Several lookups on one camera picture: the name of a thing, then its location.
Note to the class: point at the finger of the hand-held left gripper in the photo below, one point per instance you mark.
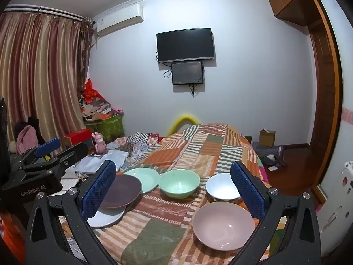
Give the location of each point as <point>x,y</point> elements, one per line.
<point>74,154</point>
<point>48,146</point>

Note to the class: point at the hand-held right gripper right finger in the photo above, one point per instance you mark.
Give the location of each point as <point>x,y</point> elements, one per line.
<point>246,190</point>

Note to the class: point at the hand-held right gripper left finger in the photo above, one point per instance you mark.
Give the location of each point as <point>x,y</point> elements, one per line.
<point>99,190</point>

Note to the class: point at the purple plate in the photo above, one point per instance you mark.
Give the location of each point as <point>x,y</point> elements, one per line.
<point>124,190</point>

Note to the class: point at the white spotted bowl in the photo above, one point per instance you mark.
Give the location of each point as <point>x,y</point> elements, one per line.
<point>220,187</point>

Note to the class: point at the white plate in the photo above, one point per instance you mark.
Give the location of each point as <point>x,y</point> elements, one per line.
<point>110,218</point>

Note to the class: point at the mint green plate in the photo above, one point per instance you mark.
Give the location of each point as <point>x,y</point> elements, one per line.
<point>146,176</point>

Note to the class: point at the mint green bowl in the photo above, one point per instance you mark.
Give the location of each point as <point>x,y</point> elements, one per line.
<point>179,182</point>

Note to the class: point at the red box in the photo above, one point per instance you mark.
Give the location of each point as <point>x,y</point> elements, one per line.
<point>75,136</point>

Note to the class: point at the pink hat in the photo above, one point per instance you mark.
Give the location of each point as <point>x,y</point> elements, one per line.
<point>26,140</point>

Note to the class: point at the pink rabbit toy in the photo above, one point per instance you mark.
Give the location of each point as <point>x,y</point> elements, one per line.
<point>99,145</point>

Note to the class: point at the grey folded cloth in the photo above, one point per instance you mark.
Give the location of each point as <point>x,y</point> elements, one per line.
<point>115,157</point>

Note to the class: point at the grey bag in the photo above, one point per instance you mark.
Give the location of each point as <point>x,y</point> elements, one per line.
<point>269,154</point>

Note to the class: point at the green box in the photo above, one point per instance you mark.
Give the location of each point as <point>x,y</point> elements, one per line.
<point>110,127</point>

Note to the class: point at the pile of papers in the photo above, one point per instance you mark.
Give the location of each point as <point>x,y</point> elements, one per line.
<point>93,107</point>

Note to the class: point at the cardboard box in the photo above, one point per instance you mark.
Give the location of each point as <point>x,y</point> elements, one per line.
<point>267,138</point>

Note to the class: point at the checkered patchwork quilt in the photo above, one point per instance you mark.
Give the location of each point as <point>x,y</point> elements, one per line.
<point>140,146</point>

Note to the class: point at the red bag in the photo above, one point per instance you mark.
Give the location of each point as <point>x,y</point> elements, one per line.
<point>89,91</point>

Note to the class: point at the orange striped patchwork blanket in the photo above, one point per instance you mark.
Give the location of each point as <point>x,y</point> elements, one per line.
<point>193,149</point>

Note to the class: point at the striped brown curtain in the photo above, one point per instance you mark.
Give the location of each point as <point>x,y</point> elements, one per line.
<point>41,74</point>

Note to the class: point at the white appliance with stickers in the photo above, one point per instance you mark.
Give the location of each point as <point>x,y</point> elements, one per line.
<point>336,212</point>

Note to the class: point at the yellow foam tube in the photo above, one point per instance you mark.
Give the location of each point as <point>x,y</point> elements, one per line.
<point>182,116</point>

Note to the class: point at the wooden door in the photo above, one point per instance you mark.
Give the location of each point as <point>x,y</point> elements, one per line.
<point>325,88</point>

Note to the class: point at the white air conditioner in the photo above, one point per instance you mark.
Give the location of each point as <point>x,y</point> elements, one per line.
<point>118,19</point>

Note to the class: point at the small black wall monitor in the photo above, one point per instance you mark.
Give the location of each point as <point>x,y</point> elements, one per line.
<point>187,73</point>

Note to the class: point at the curtain rail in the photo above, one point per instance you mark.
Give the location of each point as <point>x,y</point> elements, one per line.
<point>41,10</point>

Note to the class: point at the black wall television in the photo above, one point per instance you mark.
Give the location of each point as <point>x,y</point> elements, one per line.
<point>184,44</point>

